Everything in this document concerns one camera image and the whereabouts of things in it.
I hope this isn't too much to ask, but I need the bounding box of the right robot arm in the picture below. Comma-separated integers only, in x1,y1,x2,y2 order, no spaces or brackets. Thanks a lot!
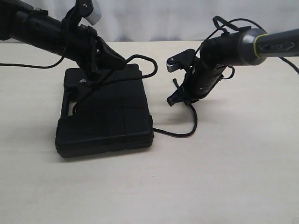
166,28,299,106

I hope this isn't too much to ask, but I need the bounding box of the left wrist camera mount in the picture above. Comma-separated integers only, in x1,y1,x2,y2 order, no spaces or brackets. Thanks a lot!
64,0,102,26

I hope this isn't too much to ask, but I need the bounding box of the black braided rope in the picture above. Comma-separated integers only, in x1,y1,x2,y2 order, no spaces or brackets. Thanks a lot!
72,54,198,138

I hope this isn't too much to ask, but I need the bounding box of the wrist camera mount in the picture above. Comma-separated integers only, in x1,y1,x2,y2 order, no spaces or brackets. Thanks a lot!
64,0,102,26
166,49,195,73

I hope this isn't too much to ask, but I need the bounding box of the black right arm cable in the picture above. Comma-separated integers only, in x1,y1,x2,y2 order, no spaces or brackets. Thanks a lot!
193,15,299,81

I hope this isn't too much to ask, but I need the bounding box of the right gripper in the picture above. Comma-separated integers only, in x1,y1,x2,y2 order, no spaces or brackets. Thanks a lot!
166,59,224,107

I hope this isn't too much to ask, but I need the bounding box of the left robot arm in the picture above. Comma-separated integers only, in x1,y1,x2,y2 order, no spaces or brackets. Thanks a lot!
0,0,127,78

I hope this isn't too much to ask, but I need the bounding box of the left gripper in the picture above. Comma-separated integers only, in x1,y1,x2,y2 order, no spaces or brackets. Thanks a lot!
63,25,125,79

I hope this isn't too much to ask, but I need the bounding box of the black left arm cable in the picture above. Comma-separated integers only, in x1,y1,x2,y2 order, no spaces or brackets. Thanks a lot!
0,55,66,70

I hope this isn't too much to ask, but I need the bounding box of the black plastic carrying case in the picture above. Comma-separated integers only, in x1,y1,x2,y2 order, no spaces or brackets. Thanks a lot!
55,68,154,158

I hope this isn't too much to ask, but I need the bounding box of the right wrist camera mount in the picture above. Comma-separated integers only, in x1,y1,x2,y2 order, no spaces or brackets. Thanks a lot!
166,49,195,73

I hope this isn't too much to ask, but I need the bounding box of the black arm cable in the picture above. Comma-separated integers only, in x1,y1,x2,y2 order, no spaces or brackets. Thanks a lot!
193,15,299,81
0,55,66,70

